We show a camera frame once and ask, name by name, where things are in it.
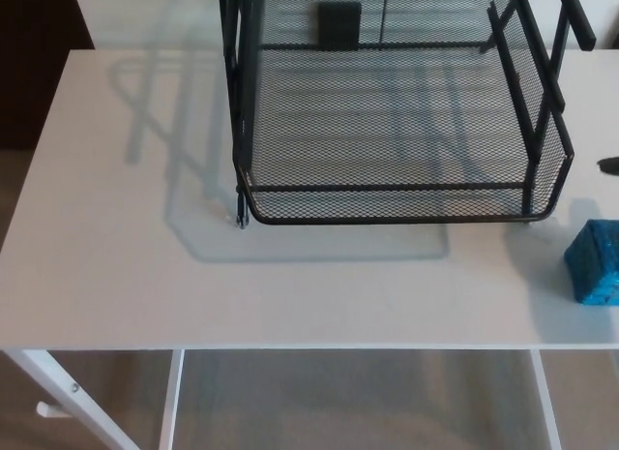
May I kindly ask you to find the dark wooden cabinet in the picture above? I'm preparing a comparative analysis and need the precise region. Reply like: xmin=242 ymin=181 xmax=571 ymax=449
xmin=0 ymin=0 xmax=97 ymax=151

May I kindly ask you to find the white desk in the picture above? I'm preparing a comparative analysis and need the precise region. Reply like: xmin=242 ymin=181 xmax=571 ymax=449
xmin=0 ymin=47 xmax=619 ymax=450

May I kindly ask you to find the black mesh file tray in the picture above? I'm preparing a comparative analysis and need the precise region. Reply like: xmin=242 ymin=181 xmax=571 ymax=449
xmin=216 ymin=0 xmax=597 ymax=230

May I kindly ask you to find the blue cube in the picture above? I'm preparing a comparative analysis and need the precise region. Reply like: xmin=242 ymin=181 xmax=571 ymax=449
xmin=564 ymin=219 xmax=619 ymax=308

